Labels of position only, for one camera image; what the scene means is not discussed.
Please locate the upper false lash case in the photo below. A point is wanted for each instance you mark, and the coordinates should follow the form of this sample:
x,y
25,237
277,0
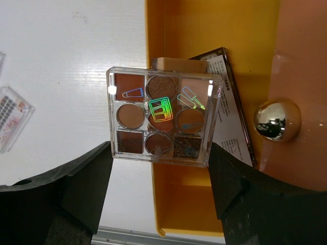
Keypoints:
x,y
2,60

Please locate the four-pan eyeshadow palette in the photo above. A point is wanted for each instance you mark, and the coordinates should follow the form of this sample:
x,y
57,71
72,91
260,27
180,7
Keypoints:
x,y
179,65

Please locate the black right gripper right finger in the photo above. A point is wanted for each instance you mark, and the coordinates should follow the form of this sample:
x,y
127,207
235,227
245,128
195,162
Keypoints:
x,y
255,208

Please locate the lower false lash case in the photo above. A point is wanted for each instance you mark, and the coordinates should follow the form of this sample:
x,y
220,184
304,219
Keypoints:
x,y
15,113

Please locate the aluminium rail frame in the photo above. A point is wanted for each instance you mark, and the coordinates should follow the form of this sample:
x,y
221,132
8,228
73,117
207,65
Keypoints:
x,y
106,235

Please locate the round-pan eyeshadow palette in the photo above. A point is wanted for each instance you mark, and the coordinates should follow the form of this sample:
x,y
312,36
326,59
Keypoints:
x,y
162,116

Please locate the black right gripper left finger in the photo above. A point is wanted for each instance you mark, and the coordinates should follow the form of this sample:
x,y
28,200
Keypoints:
x,y
62,205

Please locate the long brown eyeshadow palette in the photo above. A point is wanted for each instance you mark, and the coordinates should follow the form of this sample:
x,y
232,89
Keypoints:
x,y
231,131

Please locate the orange drawer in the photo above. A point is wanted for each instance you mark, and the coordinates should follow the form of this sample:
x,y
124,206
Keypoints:
x,y
299,74

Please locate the false lash case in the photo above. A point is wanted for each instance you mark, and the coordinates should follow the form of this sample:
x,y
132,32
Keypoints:
x,y
15,113
2,60

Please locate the yellow drawer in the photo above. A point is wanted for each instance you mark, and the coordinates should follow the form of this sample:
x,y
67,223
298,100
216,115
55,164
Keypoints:
x,y
183,196

